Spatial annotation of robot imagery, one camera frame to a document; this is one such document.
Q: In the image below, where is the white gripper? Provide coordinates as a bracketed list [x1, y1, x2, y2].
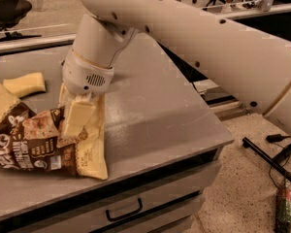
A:
[58, 50, 114, 138]

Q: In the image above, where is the brown chip bag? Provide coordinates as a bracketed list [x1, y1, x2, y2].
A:
[0, 84, 108, 180]

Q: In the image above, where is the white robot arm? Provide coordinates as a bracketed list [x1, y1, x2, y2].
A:
[63, 0, 291, 136]

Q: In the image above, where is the yellow sponge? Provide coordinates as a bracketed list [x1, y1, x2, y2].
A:
[3, 73, 46, 98]

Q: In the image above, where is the black power adapter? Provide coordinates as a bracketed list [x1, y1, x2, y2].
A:
[266, 134, 287, 143]

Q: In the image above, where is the black stand leg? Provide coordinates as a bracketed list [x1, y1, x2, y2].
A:
[242, 138, 291, 183]

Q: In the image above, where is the grey drawer with black handle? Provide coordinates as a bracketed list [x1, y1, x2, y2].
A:
[9, 160, 223, 233]

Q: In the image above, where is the wire basket with items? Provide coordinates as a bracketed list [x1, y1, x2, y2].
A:
[275, 185, 291, 233]

